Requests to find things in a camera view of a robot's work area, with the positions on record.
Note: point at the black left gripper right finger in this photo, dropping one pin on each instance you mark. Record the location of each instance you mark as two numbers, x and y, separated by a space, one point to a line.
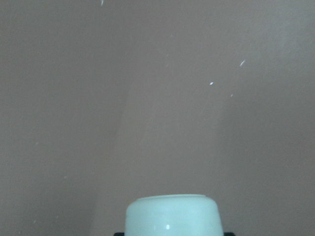
228 234

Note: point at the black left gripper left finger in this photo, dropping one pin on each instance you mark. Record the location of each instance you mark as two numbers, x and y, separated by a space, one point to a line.
119 234

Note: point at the mint green plastic cup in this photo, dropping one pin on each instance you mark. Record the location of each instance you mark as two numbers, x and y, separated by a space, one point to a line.
173 215

